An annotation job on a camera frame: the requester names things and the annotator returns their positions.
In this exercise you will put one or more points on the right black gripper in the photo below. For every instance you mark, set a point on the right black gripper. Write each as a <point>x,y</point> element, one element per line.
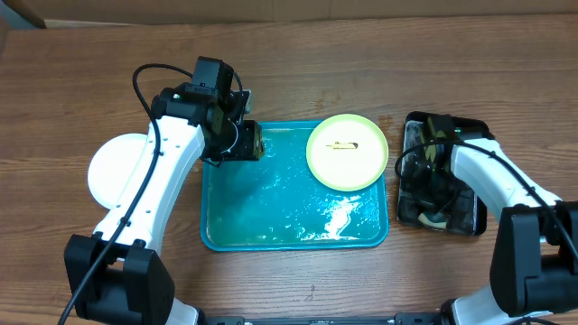
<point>426,199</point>

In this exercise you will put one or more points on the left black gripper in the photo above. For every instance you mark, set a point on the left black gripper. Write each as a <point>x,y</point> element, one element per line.
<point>250,148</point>

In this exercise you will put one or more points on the yellow green sponge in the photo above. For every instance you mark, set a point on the yellow green sponge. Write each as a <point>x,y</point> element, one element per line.
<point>436,220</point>

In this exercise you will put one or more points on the yellow-green rimmed plate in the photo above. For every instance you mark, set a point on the yellow-green rimmed plate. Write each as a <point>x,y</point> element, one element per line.
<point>347,152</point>

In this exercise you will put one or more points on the white plate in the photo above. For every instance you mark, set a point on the white plate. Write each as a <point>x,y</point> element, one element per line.
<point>111,167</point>

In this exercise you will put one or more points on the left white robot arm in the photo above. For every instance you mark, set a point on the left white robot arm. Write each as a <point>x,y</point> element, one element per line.
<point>116,275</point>

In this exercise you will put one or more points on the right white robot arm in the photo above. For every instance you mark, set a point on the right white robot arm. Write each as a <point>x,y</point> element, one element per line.
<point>533,270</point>

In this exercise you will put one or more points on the black water tray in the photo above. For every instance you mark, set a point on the black water tray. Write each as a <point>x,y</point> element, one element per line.
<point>469,216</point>

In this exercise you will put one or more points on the teal plastic tray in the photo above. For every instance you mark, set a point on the teal plastic tray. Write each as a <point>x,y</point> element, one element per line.
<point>276,203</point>

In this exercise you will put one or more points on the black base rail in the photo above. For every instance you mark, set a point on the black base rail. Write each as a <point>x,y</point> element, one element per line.
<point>402,318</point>

